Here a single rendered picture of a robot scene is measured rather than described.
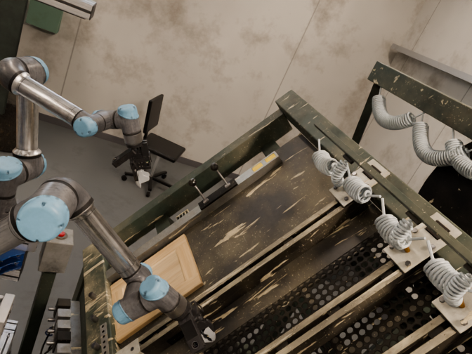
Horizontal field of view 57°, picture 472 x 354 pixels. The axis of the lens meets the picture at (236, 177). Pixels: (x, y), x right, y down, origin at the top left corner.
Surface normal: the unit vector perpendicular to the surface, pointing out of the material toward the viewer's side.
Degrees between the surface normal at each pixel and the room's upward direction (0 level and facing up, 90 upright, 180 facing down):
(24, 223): 84
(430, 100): 90
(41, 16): 90
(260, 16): 90
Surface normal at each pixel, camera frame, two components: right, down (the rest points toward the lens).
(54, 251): 0.31, 0.51
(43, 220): 0.15, 0.36
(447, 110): -0.87, -0.20
